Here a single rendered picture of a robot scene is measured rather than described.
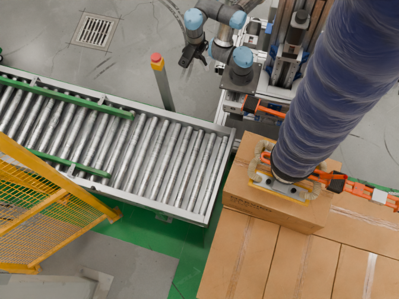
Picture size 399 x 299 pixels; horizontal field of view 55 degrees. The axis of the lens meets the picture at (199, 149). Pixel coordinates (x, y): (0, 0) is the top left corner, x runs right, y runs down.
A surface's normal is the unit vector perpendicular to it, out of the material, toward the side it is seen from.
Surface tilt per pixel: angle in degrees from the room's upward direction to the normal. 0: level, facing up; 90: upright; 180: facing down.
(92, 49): 0
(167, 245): 0
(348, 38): 83
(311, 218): 0
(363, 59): 94
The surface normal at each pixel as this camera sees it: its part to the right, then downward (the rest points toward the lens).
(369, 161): -0.04, -0.33
